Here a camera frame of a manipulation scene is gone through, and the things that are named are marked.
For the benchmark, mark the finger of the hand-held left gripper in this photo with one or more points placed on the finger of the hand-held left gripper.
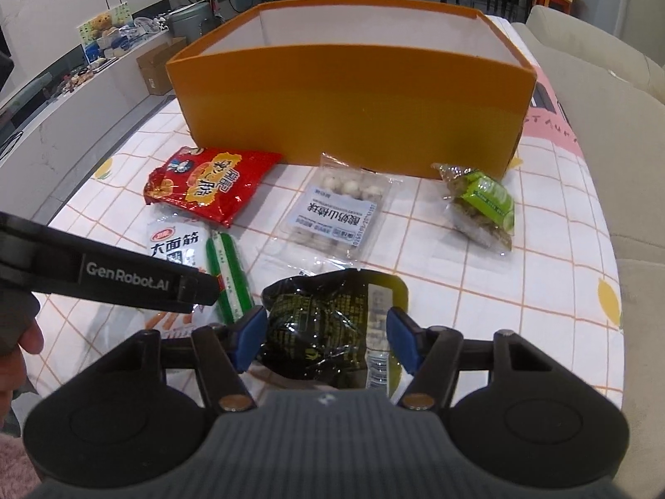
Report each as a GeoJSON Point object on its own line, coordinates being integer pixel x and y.
{"type": "Point", "coordinates": [197, 291]}

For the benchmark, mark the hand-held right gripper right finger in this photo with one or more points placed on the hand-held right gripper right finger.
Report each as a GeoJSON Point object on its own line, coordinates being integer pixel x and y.
{"type": "Point", "coordinates": [405, 335]}

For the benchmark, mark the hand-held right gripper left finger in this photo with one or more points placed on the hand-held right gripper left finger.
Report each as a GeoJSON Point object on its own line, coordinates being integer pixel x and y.
{"type": "Point", "coordinates": [249, 335]}

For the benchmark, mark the white and brown snack packet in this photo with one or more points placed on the white and brown snack packet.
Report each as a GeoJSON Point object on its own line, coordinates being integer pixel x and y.
{"type": "Point", "coordinates": [171, 241]}

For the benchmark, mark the black and green snack packet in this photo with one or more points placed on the black and green snack packet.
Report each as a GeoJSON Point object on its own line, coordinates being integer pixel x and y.
{"type": "Point", "coordinates": [322, 322]}

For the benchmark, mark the red snack bag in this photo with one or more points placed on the red snack bag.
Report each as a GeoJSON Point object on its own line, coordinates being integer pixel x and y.
{"type": "Point", "coordinates": [213, 182]}

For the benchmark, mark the orange cardboard box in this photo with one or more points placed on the orange cardboard box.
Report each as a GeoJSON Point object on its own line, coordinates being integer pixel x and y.
{"type": "Point", "coordinates": [353, 109]}

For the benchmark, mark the person's left hand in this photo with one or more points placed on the person's left hand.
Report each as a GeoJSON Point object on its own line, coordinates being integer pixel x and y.
{"type": "Point", "coordinates": [31, 338]}

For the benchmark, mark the green white striped snack packet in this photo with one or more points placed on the green white striped snack packet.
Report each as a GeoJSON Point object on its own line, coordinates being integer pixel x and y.
{"type": "Point", "coordinates": [228, 270]}

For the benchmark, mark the table with lemon tablecloth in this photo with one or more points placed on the table with lemon tablecloth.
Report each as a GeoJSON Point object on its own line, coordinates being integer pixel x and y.
{"type": "Point", "coordinates": [467, 296]}

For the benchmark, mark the clear packet of white balls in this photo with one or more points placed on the clear packet of white balls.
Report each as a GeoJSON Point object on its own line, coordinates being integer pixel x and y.
{"type": "Point", "coordinates": [332, 213]}

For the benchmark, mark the green-label snack packet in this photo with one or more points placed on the green-label snack packet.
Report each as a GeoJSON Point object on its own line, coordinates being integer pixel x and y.
{"type": "Point", "coordinates": [483, 200]}

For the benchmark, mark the white TV console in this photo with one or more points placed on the white TV console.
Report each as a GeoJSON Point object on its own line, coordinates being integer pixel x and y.
{"type": "Point", "coordinates": [78, 109]}

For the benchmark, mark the pink fuzzy cloth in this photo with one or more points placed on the pink fuzzy cloth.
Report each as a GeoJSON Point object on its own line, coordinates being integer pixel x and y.
{"type": "Point", "coordinates": [15, 465]}

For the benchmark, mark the brown cardboard box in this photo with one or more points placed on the brown cardboard box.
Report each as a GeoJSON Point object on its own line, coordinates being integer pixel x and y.
{"type": "Point", "coordinates": [158, 67]}

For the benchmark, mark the teddy bear picture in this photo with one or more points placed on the teddy bear picture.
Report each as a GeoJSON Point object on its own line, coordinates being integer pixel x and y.
{"type": "Point", "coordinates": [104, 28]}

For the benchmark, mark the grey round bin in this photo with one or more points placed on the grey round bin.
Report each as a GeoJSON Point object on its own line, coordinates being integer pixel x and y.
{"type": "Point", "coordinates": [195, 23]}

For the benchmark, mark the beige sofa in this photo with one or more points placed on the beige sofa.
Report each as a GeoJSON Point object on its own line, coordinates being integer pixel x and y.
{"type": "Point", "coordinates": [623, 140]}

